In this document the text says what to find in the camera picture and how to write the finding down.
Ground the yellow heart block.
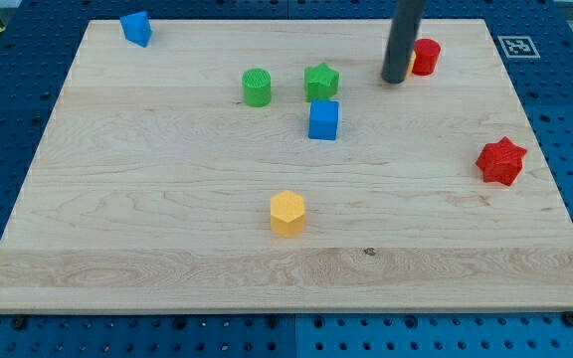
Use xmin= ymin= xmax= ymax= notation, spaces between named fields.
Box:
xmin=405 ymin=51 xmax=416 ymax=79

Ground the yellow hexagon block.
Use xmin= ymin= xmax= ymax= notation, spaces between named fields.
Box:
xmin=270 ymin=190 xmax=305 ymax=238

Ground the light wooden board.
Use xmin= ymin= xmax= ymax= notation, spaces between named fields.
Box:
xmin=0 ymin=19 xmax=573 ymax=314

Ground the blue cube block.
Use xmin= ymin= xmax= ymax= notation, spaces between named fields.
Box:
xmin=308 ymin=99 xmax=339 ymax=140

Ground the green cylinder block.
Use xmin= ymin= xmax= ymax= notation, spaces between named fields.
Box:
xmin=242 ymin=68 xmax=272 ymax=107

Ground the green star block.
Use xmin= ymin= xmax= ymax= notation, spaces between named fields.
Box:
xmin=304 ymin=63 xmax=340 ymax=101

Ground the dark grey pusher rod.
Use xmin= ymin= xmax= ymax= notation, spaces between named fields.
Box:
xmin=381 ymin=0 xmax=427 ymax=85

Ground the red cylinder block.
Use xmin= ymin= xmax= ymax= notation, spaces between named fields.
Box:
xmin=412 ymin=38 xmax=441 ymax=76

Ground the red star block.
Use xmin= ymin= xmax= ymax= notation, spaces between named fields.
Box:
xmin=476 ymin=137 xmax=527 ymax=186

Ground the white fiducial marker tag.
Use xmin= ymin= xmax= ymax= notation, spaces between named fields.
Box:
xmin=497 ymin=35 xmax=540 ymax=59

